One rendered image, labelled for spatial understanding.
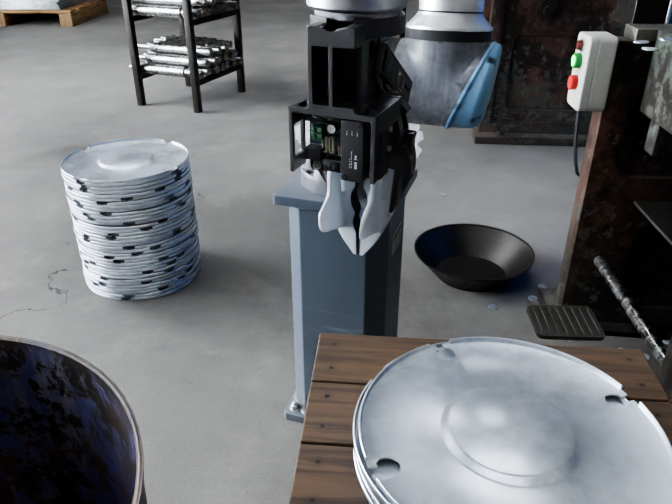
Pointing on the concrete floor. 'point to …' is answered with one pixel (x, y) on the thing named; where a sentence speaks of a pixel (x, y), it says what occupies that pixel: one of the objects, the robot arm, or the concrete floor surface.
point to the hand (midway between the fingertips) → (362, 237)
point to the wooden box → (318, 468)
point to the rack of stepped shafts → (185, 45)
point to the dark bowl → (474, 255)
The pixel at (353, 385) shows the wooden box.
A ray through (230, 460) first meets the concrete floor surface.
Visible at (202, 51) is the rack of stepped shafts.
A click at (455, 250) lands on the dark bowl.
